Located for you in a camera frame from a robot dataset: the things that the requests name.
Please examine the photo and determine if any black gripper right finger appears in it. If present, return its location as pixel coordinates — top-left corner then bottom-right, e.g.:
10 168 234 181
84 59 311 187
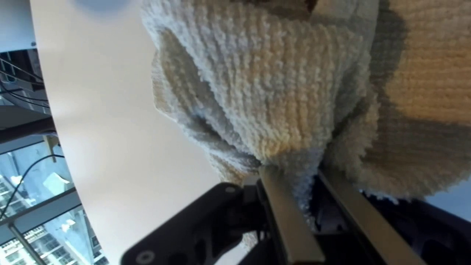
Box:
319 171 425 265

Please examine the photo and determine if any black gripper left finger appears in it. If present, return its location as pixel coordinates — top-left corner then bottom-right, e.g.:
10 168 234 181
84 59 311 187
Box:
259 166 325 265

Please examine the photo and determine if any white towel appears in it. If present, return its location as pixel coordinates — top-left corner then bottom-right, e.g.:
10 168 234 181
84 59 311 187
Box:
141 0 471 216

